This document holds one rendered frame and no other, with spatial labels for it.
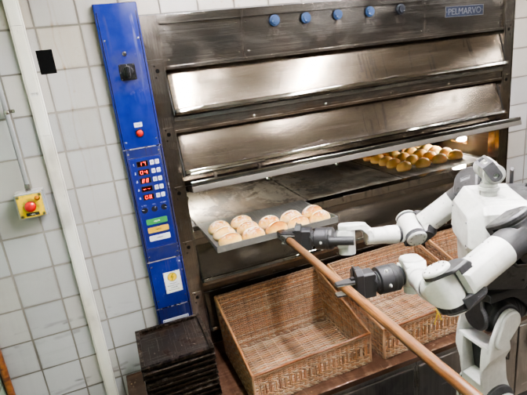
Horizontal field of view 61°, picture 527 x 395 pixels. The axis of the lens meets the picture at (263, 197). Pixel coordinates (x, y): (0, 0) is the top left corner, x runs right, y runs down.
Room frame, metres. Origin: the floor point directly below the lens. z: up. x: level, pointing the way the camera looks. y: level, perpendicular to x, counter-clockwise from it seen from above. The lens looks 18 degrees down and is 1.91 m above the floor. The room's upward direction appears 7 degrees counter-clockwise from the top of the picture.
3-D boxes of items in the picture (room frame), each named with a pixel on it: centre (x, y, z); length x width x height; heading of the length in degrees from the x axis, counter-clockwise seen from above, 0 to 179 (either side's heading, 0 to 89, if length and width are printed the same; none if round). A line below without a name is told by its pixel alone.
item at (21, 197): (1.67, 0.89, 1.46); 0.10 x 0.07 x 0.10; 109
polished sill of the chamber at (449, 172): (2.22, -0.51, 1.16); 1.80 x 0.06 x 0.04; 109
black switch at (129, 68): (1.81, 0.46, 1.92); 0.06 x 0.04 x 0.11; 109
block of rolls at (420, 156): (2.80, -0.92, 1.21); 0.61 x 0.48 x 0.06; 19
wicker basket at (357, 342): (1.75, -0.05, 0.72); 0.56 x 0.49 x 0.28; 110
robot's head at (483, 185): (1.35, -0.72, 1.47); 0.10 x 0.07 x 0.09; 170
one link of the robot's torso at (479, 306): (1.37, -0.81, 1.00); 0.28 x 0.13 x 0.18; 108
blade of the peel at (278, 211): (1.90, 0.01, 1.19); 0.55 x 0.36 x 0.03; 109
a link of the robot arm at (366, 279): (1.26, -0.31, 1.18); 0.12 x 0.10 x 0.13; 101
